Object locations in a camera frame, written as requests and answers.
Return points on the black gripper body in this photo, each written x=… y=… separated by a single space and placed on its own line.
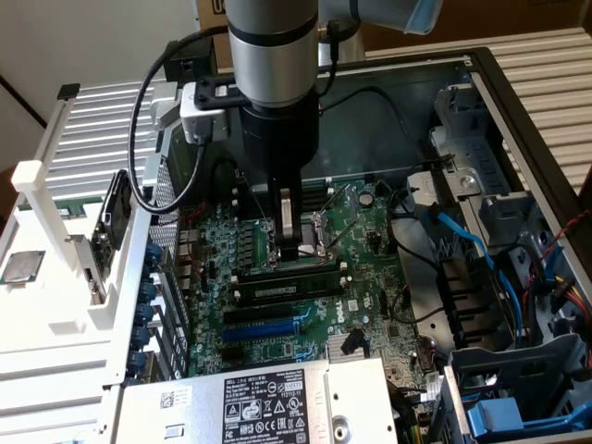
x=277 y=143

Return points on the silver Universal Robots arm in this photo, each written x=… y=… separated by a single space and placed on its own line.
x=273 y=55

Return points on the metal locking lever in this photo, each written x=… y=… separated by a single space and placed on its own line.
x=256 y=203
x=335 y=198

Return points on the CPU socket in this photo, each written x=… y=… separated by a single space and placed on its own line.
x=314 y=250

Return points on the silver coin battery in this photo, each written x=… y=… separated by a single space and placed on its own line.
x=366 y=199

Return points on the open black PC case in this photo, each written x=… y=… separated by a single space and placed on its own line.
x=370 y=139

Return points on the long black expansion slot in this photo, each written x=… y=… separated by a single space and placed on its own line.
x=259 y=314

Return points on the green Dell motherboard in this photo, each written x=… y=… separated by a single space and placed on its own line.
x=370 y=287

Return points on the long blue expansion slot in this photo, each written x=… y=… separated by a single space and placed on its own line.
x=259 y=331

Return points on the black box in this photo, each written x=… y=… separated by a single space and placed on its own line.
x=185 y=65

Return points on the white corner fixture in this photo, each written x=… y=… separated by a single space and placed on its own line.
x=162 y=99

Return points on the blue slot retention clip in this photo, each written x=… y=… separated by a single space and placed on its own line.
x=143 y=312
x=140 y=335
x=147 y=290
x=137 y=361
x=153 y=255

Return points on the silver chipset heat sink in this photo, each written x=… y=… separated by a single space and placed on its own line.
x=335 y=344

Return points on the printed cardboard box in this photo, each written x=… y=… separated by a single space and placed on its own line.
x=210 y=14

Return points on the short black expansion slot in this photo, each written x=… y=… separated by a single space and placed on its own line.
x=232 y=353

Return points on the black graphics card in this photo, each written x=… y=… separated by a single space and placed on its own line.
x=115 y=208

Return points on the grey metal disk bay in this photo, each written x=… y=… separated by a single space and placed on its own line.
x=467 y=152

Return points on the silver power supply unit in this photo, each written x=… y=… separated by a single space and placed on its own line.
x=194 y=416

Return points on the white parts rack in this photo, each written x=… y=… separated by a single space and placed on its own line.
x=46 y=296

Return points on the plain cardboard box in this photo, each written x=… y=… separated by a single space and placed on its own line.
x=509 y=18

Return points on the silver CPU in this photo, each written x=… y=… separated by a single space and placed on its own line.
x=20 y=267

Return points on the grey disk cage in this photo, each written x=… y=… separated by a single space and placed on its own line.
x=532 y=365

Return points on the blue plastic latch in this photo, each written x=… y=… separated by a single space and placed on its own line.
x=495 y=414

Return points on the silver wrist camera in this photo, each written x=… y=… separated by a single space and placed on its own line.
x=194 y=125

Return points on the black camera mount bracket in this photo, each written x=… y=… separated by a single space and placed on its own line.
x=203 y=99

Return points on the grey metal bracket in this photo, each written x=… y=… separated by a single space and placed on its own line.
x=421 y=189

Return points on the black rail end cap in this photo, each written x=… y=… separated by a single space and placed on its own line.
x=68 y=91

